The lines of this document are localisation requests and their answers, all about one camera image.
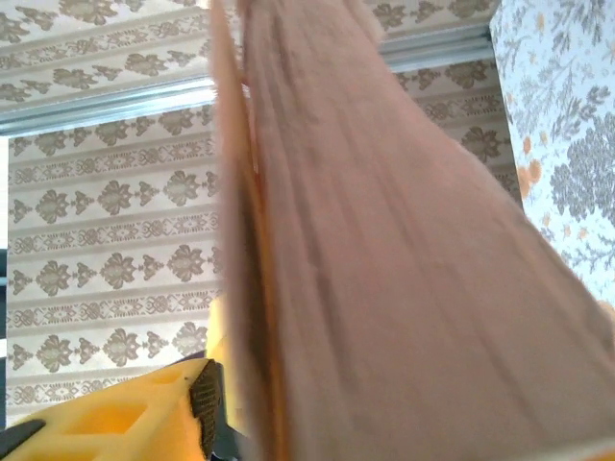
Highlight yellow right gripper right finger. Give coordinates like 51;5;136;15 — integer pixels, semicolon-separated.
537;439;615;461

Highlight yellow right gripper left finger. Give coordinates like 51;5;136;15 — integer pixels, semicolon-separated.
0;292;230;461

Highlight pink student backpack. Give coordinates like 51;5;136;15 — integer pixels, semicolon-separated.
209;0;615;461

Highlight floral tablecloth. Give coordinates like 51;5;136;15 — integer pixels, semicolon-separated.
489;0;615;313

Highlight aluminium corner post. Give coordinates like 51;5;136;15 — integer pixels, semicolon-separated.
0;23;494;138

